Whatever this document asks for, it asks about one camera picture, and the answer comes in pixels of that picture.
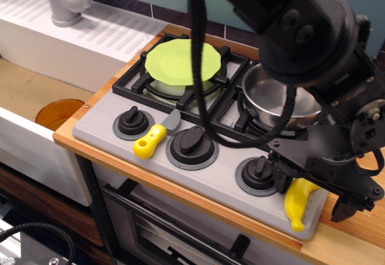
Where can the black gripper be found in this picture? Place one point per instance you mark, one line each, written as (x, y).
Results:
(355, 191)

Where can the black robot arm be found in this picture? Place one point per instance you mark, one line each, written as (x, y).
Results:
(319, 45)

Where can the yellow toy banana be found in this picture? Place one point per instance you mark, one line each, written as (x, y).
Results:
(296, 200)

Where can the right black stove knob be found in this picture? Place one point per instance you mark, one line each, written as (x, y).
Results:
(255, 177)

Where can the black stove knob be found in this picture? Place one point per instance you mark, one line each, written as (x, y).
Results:
(192, 149)
(255, 177)
(132, 124)

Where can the grey toy stove top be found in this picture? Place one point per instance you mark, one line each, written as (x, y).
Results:
(216, 182)

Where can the right black burner grate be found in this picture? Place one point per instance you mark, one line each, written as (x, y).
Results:
(233, 120)

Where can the black burner grate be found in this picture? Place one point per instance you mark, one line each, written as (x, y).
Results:
(233, 120)
(138, 86)

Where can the stainless steel pan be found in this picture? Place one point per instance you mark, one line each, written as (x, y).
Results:
(265, 97)

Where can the middle black stove knob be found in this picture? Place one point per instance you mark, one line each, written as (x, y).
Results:
(192, 149)

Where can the toy oven door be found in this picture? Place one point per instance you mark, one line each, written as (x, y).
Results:
(160, 230)

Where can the light green plastic plate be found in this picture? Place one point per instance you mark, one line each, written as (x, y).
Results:
(171, 62)

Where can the left black stove knob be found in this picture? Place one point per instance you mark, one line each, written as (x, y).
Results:
(132, 124)

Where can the left black burner grate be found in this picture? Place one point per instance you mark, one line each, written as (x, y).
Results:
(138, 86)

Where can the orange plastic bowl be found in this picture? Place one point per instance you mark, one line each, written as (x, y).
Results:
(53, 115)

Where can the white toy sink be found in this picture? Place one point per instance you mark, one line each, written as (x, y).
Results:
(42, 63)

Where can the yellow handled toy knife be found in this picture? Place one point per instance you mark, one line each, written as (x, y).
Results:
(145, 146)

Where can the right teal wall cabinet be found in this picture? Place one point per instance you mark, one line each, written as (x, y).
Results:
(221, 11)

